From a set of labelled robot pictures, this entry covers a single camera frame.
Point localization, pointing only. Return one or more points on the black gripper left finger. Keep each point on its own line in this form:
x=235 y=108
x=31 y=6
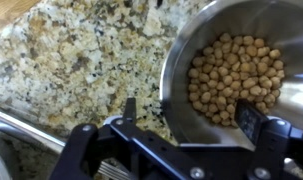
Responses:
x=130 y=110

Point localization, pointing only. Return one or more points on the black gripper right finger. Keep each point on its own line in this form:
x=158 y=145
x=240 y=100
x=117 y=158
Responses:
x=249 y=120

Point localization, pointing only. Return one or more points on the pile of chickpeas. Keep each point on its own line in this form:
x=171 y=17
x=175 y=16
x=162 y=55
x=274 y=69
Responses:
x=234 y=76

